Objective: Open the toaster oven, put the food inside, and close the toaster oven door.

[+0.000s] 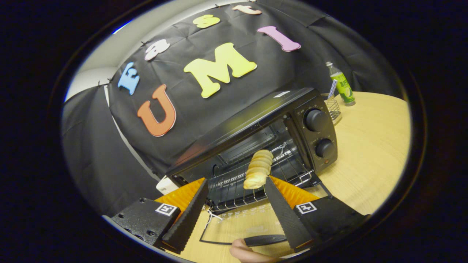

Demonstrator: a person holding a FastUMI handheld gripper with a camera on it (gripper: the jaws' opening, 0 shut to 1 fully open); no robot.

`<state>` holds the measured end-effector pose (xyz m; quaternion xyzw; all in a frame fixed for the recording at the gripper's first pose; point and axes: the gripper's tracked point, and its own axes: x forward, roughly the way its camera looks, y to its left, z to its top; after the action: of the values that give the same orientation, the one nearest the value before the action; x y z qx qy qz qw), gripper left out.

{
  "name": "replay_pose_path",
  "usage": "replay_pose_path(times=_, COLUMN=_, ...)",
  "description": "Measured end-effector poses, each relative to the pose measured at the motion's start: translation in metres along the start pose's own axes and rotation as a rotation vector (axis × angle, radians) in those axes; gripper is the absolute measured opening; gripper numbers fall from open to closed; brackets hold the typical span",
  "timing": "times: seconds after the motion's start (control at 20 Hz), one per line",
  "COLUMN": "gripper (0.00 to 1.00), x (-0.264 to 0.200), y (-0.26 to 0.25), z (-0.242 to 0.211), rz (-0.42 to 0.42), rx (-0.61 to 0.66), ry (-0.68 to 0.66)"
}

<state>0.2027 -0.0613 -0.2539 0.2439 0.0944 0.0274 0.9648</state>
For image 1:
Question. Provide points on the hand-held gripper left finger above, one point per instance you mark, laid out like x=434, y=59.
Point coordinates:
x=186, y=223

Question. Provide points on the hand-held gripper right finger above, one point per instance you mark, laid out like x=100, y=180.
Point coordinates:
x=285, y=215

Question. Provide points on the golden bread roll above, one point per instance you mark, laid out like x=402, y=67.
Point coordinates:
x=259, y=168

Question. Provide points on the black toaster oven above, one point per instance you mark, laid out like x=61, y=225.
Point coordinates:
x=256, y=117

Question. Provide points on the white pop-up toaster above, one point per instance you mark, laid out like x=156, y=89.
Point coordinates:
x=165, y=187

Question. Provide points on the black backdrop cloth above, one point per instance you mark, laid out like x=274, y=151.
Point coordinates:
x=182, y=117

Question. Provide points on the clear glass container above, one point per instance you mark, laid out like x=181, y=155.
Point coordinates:
x=333, y=109

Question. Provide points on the striped straw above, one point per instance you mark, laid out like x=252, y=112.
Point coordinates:
x=332, y=89

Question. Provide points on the green label drink bottle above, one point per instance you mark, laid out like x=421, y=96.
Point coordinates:
x=343, y=87

